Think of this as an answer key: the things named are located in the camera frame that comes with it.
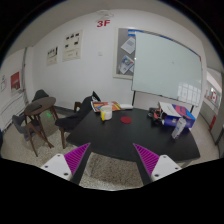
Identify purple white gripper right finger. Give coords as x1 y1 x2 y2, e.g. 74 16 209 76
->
134 144 181 181

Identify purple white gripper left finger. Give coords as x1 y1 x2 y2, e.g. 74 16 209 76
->
41 143 90 181

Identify clear plastic water bottle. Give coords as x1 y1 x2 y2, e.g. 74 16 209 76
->
171 117 186 139

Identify dark chair at table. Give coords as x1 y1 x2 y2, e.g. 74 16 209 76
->
55 92 101 148

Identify black dining table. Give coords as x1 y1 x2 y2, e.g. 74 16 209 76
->
66 109 200 162

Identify black red gadget on table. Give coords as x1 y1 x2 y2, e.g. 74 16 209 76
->
148 108 163 121

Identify grey wooden chair front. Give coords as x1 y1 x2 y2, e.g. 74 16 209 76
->
12 115 52 155

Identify red round coaster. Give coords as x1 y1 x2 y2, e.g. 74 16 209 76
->
120 116 132 124

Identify blue box with papers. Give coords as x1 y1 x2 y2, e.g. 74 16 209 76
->
159 102 195 128

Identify small round brown table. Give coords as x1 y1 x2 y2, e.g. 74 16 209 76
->
23 96 59 134

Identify colourful book on table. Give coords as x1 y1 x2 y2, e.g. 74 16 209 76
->
91 101 121 112

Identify grey chair behind table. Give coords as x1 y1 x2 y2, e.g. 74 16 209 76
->
33 89 48 101

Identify large white whiteboard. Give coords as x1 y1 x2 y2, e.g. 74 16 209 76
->
132 32 202 106

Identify grey pin board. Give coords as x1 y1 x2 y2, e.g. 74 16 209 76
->
113 28 135 79

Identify white mug yellow handle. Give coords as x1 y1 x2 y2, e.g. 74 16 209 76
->
100 105 112 121

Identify red wall notice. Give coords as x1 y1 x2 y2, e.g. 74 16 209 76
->
10 72 21 93

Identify small white wall poster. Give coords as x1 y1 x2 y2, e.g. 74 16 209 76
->
47 47 58 65

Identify large white wall poster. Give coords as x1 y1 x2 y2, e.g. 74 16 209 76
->
63 30 83 61

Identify red 3F wall sign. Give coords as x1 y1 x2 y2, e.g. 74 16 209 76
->
97 19 111 28

